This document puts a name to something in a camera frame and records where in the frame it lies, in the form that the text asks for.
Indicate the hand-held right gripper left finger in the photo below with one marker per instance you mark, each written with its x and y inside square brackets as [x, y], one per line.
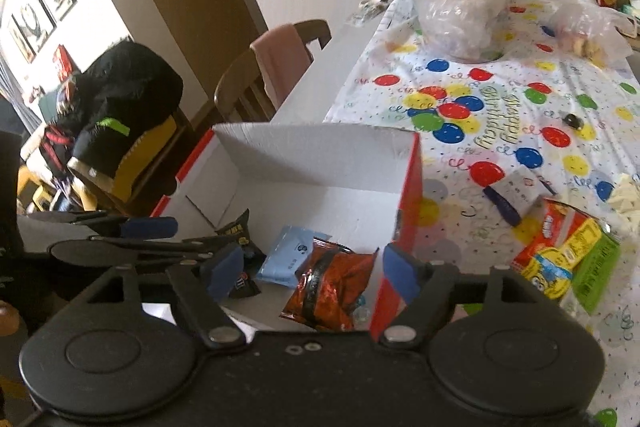
[225, 269]

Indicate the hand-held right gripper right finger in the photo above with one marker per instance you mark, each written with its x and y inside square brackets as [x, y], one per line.
[400, 269]

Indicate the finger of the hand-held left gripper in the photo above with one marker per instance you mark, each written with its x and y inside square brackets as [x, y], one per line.
[150, 227]
[125, 251]

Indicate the black snack packet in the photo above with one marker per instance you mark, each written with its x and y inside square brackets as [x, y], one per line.
[237, 232]

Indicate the light blue packet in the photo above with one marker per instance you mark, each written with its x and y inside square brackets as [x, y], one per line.
[287, 262]

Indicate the red-brown snack packet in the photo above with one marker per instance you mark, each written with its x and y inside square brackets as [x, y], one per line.
[330, 287]

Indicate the red and white cardboard box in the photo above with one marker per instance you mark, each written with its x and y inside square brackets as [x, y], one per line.
[320, 167]

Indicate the white and blue packet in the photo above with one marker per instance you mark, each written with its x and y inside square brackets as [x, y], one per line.
[520, 194]

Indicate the yellow snack packet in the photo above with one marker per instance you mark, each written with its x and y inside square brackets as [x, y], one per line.
[555, 272]

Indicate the red snack packet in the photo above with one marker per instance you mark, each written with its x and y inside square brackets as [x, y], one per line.
[555, 222]

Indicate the green snack packet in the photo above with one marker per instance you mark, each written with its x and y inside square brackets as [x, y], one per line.
[597, 277]

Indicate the pale yellow packet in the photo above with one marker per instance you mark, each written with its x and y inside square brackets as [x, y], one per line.
[627, 202]

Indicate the yellow chair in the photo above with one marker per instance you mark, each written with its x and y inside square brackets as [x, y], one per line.
[145, 157]

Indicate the black and red backpack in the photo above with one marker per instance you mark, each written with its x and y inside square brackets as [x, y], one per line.
[60, 142]

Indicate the black jacket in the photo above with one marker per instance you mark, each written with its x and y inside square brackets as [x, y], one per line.
[130, 82]

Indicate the wooden chair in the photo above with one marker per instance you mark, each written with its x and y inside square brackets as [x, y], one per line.
[235, 82]

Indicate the red bag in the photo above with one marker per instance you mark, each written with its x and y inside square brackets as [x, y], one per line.
[62, 63]

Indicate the pink cloth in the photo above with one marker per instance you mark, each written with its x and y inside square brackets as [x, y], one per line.
[280, 57]

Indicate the small black object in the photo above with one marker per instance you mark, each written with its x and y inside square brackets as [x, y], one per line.
[573, 121]

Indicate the balloon print tablecloth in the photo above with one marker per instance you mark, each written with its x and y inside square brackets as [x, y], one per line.
[550, 67]

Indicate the large clear plastic bag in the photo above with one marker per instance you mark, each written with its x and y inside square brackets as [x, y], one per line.
[450, 22]

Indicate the clear plastic bag with cookies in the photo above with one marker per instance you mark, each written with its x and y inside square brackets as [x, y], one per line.
[585, 22]

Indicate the tissue box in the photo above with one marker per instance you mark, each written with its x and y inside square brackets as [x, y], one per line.
[634, 14]

